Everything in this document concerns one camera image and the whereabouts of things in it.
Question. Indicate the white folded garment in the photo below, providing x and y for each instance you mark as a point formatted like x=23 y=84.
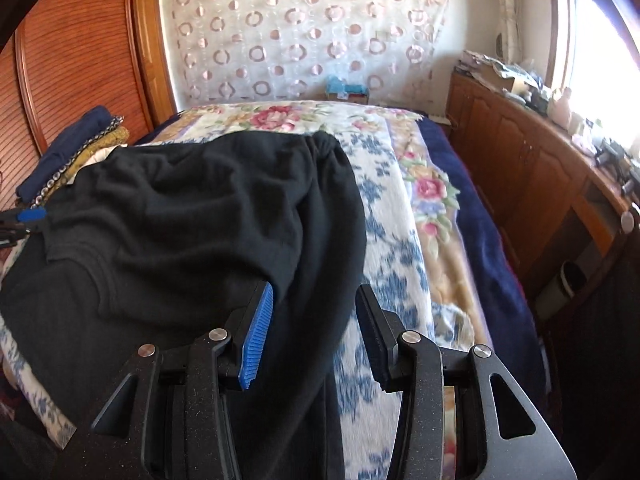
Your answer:
x=107 y=155

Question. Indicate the navy blanket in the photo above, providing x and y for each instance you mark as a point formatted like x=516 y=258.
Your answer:
x=480 y=210

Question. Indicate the black fleece pants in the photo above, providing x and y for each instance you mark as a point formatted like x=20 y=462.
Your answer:
x=200 y=220

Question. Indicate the open cardboard box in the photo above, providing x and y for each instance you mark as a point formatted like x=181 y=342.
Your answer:
x=500 y=80

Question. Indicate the olive patterned garment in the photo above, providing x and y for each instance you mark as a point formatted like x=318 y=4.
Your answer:
x=100 y=142

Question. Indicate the wooden side cabinet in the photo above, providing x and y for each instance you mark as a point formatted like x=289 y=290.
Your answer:
x=510 y=150

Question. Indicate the pale window curtain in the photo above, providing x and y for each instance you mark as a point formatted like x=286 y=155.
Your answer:
x=510 y=10

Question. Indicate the wooden slatted wardrobe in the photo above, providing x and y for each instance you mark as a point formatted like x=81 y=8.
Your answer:
x=75 y=50

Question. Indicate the white trash bin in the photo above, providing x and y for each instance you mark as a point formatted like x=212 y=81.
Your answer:
x=574 y=282

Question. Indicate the cardboard box with blue cloth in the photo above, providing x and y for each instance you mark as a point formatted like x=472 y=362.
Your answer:
x=345 y=91

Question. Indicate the stack of small boxes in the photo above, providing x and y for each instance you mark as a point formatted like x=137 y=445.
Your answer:
x=470 y=62

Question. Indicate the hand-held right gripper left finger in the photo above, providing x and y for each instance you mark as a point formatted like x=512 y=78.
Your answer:
x=255 y=340

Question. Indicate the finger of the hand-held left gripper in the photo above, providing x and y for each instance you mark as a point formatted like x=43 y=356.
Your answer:
x=31 y=215
x=15 y=234

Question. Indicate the pink bottle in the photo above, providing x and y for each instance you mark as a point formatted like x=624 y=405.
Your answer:
x=560 y=107

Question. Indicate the wood-framed window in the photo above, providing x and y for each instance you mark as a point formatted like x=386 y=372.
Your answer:
x=600 y=60

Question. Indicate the circle-patterned sheer curtain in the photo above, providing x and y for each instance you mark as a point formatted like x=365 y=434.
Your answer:
x=300 y=35

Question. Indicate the white round corner guard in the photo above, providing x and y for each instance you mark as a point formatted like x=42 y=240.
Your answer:
x=626 y=220

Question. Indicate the stack of folded clothes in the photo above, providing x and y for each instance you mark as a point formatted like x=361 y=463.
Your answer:
x=75 y=145

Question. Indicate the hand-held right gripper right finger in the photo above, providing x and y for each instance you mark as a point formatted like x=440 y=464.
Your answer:
x=377 y=345

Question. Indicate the black handheld device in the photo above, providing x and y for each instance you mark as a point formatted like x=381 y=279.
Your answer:
x=611 y=156

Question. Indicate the blue floral bedsheet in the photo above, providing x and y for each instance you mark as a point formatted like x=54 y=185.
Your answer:
x=390 y=240

